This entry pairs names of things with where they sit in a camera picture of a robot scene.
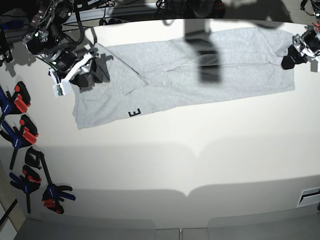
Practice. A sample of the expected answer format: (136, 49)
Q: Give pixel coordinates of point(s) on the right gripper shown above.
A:
(70, 56)

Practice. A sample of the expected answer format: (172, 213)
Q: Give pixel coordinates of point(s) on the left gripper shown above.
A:
(307, 44)

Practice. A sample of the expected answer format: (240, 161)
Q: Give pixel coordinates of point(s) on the grey T-shirt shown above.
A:
(199, 68)

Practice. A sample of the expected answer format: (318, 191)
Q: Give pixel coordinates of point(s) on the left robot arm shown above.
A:
(316, 12)

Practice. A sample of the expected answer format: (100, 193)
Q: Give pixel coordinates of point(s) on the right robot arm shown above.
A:
(49, 43)

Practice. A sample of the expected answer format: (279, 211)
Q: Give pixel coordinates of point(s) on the top bar clamp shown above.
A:
(15, 104)

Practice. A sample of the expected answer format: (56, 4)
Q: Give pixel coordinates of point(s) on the long bar clamp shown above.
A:
(53, 194)

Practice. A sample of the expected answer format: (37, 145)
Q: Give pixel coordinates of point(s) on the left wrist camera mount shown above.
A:
(315, 61)

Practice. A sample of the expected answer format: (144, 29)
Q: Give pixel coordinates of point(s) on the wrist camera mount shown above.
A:
(315, 61)
(81, 73)

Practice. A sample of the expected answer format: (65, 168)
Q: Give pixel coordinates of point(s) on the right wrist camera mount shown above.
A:
(81, 73)

